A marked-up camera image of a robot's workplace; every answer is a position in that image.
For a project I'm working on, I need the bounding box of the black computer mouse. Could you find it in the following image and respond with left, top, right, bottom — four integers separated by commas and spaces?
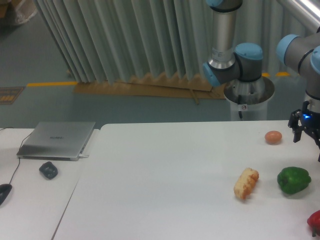
0, 183, 12, 205

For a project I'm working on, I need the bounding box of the pale green curtain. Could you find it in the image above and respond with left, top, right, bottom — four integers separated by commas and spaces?
32, 0, 308, 85

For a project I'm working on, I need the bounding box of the red bell pepper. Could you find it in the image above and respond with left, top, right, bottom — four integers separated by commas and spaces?
307, 210, 320, 237

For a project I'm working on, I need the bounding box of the brown egg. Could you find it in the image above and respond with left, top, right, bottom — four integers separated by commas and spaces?
264, 130, 282, 145

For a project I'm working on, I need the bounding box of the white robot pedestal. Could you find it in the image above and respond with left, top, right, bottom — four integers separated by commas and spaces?
223, 76, 275, 121

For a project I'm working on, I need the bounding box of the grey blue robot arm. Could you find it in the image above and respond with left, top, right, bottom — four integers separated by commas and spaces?
203, 0, 320, 144

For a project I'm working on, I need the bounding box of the bread roll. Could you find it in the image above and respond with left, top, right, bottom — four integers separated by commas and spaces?
233, 167, 260, 200

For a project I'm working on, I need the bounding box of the silver closed laptop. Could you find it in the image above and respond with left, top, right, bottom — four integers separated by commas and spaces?
16, 121, 95, 161

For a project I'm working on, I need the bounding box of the green bell pepper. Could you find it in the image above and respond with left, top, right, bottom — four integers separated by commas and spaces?
277, 166, 312, 195

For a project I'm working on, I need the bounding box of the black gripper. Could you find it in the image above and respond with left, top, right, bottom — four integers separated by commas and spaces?
287, 100, 320, 163

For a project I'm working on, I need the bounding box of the black controller puck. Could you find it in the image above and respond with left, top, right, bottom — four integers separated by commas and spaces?
39, 161, 58, 180

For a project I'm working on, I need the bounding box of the black mouse cable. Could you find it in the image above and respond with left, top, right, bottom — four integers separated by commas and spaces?
0, 126, 36, 185

